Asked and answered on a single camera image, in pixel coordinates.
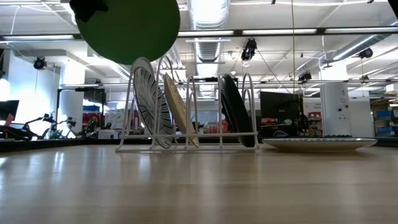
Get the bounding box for yellow patterned plate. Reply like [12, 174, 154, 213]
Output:
[163, 73, 200, 149]

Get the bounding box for blue orange floral plate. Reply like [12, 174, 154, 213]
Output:
[262, 137, 379, 154]

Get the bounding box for plain green plate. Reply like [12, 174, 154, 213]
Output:
[74, 0, 181, 65]

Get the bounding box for white wire dish rack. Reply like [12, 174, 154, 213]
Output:
[115, 55, 261, 153]

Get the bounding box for black white striped plate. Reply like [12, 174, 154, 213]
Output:
[132, 57, 175, 149]

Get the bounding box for dark teal plate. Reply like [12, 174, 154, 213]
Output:
[220, 73, 257, 148]

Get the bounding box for silver ventilation duct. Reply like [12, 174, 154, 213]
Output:
[188, 0, 231, 63]

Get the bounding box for black aluminium table frame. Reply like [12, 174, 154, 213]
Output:
[0, 136, 398, 153]

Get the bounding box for black ceiling spotlight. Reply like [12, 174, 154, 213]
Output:
[298, 70, 313, 83]
[241, 38, 258, 62]
[357, 47, 374, 60]
[33, 55, 47, 70]

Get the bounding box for blue storage bins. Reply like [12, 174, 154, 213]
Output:
[374, 108, 398, 138]

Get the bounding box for wide black monitor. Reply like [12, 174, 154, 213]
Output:
[259, 90, 304, 125]

